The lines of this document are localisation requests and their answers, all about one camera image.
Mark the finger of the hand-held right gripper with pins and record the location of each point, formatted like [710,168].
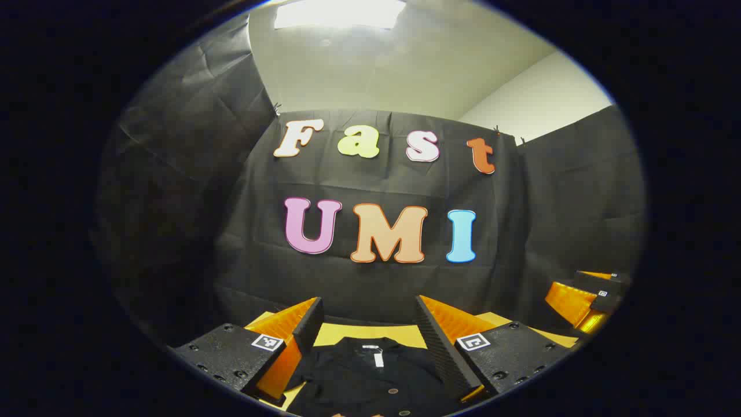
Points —
[570,302]
[616,281]

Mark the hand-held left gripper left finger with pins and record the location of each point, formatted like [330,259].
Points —
[310,327]

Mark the ceiling light panel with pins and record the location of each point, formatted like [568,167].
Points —
[338,13]

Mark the black buttoned jacket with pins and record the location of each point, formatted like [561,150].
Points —
[370,382]

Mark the black backdrop cloth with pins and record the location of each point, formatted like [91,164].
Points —
[370,289]

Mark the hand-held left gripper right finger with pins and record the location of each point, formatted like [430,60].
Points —
[446,353]

